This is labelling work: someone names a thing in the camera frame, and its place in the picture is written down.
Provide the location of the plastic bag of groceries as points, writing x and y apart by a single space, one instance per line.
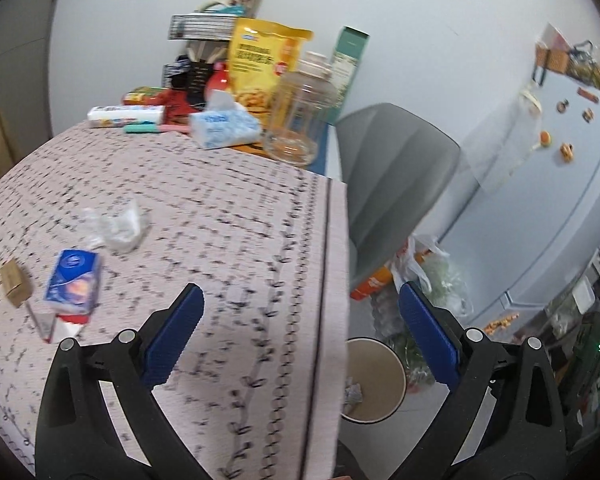
430 280

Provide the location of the burger fridge magnet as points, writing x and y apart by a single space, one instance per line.
545 138

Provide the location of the patterned pink tablecloth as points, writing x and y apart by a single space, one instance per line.
205 200

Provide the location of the yellow snack bag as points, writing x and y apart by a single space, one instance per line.
260 55

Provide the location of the tall green box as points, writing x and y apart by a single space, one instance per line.
350 60

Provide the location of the clear plastic wrapper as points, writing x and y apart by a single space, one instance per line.
115 225

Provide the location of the blue white tissue pack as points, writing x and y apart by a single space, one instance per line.
222 127

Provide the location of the teal plastic item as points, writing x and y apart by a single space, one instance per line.
230 9

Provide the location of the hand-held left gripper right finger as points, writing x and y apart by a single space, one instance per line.
425 332

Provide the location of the dark storage shelf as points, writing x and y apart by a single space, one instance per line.
595 360

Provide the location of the clear plastic water jug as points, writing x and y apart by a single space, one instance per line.
300 110

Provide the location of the pink card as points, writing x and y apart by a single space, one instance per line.
555 35

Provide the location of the grey upholstered chair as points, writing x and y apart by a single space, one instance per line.
395 170

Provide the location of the small cardboard box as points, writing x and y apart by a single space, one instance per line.
16 282

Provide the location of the small brown fridge magnet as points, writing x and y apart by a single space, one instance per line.
588 115

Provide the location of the red plastic bag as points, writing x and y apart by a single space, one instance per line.
180 105

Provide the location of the red bottle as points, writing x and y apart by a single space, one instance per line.
219 80

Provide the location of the dark foil bag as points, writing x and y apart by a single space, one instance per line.
352 394

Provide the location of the woven brown basket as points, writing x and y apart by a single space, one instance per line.
555 60

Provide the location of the red white wrapper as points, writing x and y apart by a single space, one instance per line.
55 327

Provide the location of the clear hanging plastic bag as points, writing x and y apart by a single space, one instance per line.
500 150

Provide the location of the white roll of bags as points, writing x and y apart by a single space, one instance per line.
125 116

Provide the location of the red yellow snack packet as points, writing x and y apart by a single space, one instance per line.
142 95

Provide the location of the round trash bin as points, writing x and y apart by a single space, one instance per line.
375 375

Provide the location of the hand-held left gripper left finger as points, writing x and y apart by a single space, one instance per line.
177 330

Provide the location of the blue pocket tissue pack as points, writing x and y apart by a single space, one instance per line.
72 282

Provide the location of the pink marker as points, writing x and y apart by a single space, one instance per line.
175 127

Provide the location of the brown rectangular fridge magnet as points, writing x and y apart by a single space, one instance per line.
587 95

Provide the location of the light blue refrigerator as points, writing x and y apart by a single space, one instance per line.
540 200

